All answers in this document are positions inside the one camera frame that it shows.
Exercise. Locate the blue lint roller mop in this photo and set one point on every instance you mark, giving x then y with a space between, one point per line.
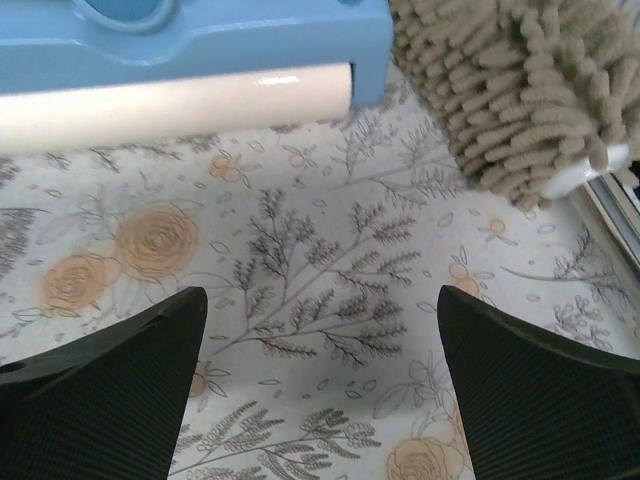
79 74

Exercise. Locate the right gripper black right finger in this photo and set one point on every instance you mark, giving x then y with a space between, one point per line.
534 404

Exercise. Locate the beige chenille duster mop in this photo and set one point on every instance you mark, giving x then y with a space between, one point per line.
524 89

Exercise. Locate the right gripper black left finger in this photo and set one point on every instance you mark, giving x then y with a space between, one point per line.
108 405

